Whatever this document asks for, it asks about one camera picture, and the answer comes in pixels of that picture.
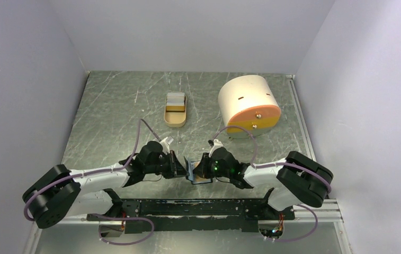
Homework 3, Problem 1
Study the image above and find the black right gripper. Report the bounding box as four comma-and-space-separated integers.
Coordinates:
192, 152, 231, 179

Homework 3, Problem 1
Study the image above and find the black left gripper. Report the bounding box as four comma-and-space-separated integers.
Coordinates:
145, 150, 190, 179

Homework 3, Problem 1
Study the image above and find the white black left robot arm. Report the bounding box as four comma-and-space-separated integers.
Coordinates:
22, 141, 188, 229

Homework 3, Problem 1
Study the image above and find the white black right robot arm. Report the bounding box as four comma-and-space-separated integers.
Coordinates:
188, 147, 334, 219

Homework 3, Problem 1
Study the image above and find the beige oval card tray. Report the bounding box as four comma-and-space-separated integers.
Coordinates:
164, 105, 187, 128

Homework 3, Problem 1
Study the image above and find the stack of credit cards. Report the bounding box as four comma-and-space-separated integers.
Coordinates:
165, 92, 186, 112

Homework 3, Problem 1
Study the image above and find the cream cylindrical drawer box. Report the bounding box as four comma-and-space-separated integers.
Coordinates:
218, 75, 281, 139

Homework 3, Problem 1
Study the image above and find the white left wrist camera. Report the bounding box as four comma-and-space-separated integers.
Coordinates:
160, 137, 174, 150

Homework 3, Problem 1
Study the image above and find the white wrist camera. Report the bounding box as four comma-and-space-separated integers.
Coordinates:
208, 139, 223, 153
160, 137, 174, 150

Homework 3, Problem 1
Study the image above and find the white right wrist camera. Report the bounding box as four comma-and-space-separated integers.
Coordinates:
208, 139, 223, 153

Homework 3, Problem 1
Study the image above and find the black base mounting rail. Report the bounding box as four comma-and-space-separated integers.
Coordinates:
87, 198, 296, 234

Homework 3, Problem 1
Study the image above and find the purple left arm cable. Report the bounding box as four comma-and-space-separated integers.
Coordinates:
23, 118, 167, 246

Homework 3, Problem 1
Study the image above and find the aluminium extrusion rail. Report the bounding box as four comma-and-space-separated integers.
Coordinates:
286, 75, 351, 253

